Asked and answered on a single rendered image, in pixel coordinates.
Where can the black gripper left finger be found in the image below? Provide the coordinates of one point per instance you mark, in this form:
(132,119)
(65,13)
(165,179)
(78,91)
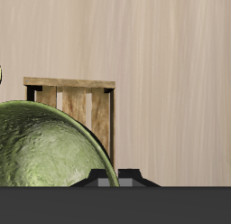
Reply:
(95,177)

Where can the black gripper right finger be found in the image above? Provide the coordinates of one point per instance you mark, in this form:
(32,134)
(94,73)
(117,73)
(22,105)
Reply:
(132,177)

